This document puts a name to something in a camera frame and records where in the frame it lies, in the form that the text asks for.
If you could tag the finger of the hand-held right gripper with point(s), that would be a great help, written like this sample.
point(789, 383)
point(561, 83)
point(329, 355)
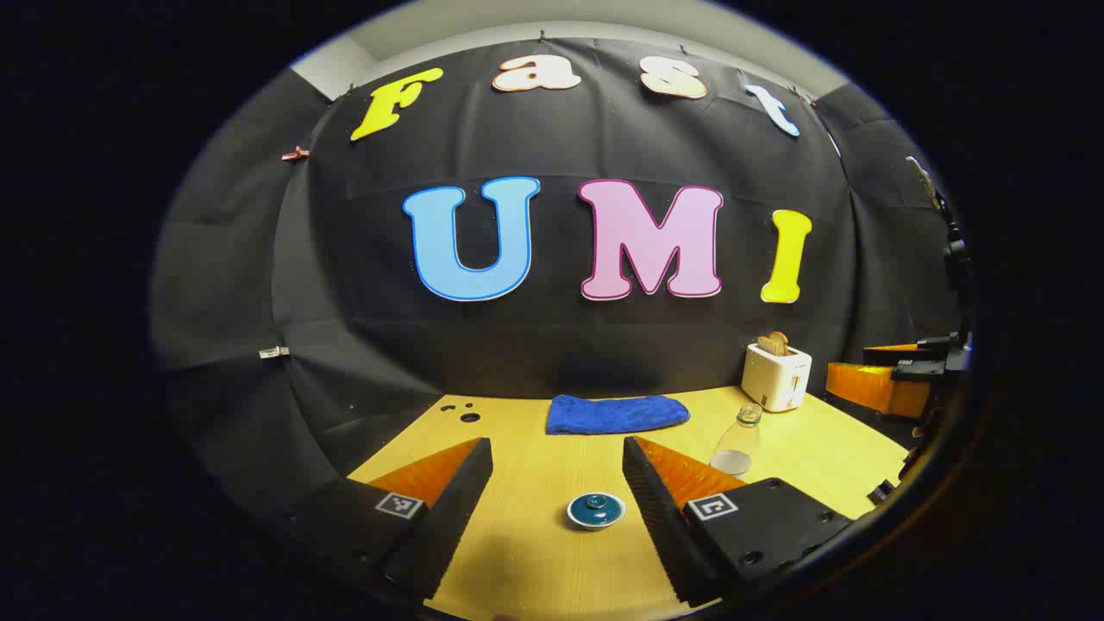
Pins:
point(906, 354)
point(875, 388)

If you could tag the blue teacup lid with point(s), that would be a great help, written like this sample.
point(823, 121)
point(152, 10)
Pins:
point(595, 507)

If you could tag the light toast slice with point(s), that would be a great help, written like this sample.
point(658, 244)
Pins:
point(766, 345)

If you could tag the white toaster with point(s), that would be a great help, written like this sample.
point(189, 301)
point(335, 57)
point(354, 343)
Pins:
point(774, 379)

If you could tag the black backdrop cloth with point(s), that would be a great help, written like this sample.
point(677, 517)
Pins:
point(552, 345)

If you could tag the red cloth clip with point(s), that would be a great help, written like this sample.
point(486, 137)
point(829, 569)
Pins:
point(295, 154)

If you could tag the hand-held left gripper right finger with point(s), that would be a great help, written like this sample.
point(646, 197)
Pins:
point(660, 526)

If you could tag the blue towel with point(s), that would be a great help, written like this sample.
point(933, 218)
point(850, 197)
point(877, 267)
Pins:
point(617, 414)

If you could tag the clear plastic water bottle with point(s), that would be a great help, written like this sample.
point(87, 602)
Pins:
point(737, 448)

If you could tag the brown toast slice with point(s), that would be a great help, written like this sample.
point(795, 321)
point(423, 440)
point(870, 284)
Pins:
point(780, 341)

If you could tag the white cloth clip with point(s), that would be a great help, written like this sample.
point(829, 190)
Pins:
point(274, 352)

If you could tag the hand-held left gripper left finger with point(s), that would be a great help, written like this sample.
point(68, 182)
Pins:
point(448, 526)

